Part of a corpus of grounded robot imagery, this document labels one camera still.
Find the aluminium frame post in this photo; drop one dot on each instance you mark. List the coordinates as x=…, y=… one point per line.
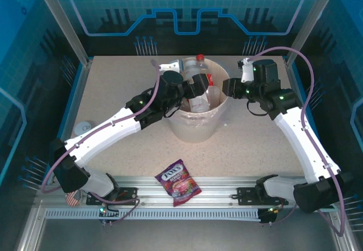
x=311, y=21
x=63, y=21

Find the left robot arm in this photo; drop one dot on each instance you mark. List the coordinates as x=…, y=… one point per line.
x=107, y=133

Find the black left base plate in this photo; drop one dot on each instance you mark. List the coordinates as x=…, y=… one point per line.
x=127, y=190

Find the white plastic bin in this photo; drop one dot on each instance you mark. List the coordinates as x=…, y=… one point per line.
x=193, y=133

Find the white round lid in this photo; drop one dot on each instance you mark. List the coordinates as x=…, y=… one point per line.
x=82, y=126

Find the aluminium mounting rail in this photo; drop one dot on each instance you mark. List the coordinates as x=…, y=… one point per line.
x=215, y=183

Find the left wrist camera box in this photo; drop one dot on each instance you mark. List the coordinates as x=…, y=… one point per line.
x=171, y=66

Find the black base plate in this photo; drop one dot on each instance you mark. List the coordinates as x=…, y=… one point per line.
x=127, y=190
x=246, y=195

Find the black connector board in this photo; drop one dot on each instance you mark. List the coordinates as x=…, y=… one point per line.
x=109, y=213
x=268, y=218

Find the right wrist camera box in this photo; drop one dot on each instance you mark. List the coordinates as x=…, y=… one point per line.
x=246, y=70

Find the clear bottle red cap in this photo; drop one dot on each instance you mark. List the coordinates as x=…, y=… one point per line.
x=195, y=67

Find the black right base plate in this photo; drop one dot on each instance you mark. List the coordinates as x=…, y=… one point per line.
x=246, y=195

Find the flag printed can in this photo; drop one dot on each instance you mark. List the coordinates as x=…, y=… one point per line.
x=73, y=199

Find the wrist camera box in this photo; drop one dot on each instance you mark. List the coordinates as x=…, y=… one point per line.
x=246, y=70
x=171, y=66

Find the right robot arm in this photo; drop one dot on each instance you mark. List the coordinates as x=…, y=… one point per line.
x=306, y=146

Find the purple candy bag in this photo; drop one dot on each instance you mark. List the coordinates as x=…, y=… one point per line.
x=180, y=183

